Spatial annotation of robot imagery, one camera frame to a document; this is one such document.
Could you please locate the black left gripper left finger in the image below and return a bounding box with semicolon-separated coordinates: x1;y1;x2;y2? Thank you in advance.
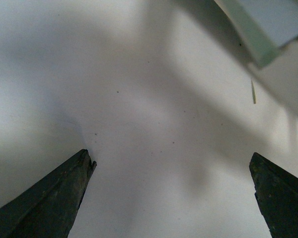
0;149;97;238

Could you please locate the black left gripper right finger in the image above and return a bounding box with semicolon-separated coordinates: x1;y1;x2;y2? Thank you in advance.
249;153;298;238

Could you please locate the white Toshiba toaster oven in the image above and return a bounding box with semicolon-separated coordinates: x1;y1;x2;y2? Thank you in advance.
216;0;298;68

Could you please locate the green striped spider plant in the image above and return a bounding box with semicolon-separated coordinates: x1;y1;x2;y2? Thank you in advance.
250;80;256;104

